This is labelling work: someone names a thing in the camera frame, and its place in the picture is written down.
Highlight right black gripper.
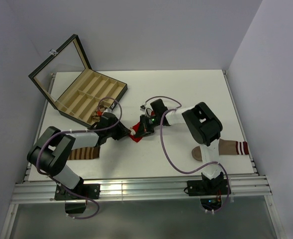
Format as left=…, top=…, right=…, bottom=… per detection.
left=135, top=115, right=161, bottom=139

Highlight red christmas sock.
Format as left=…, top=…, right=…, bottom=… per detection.
left=129, top=108, right=155, bottom=142

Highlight tan argyle sock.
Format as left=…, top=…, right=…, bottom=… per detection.
left=90, top=105, right=105, bottom=124

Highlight black compartment display box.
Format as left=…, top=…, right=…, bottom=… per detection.
left=29, top=34, right=128, bottom=128

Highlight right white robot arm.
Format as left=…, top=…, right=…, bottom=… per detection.
left=132, top=97, right=223, bottom=194

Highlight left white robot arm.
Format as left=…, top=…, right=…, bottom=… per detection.
left=27, top=112, right=130, bottom=199

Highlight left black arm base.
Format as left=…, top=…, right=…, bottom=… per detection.
left=54, top=184, right=100, bottom=216

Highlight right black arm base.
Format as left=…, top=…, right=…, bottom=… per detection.
left=184, top=172, right=231, bottom=213

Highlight brown striped sock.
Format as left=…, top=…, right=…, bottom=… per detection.
left=68, top=146, right=100, bottom=160

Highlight tan sock maroon stripes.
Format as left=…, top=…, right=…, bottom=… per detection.
left=192, top=139, right=249, bottom=162

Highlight aluminium frame rail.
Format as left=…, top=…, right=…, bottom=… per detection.
left=10, top=175, right=272, bottom=204

